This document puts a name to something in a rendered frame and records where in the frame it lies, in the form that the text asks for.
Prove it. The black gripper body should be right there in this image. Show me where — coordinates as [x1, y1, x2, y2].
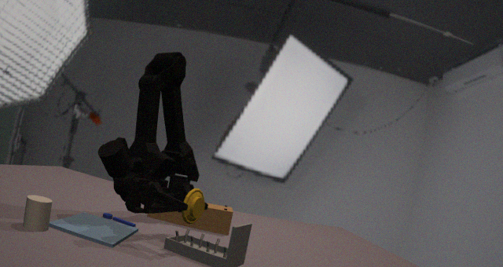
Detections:
[125, 174, 194, 214]

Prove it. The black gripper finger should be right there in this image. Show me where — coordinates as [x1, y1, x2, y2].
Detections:
[143, 181, 188, 214]
[180, 185, 208, 210]

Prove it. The olive-brown cylinder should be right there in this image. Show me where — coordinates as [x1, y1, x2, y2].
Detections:
[23, 195, 53, 232]

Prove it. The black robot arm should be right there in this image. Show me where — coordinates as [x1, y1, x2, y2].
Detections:
[98, 53, 200, 202]

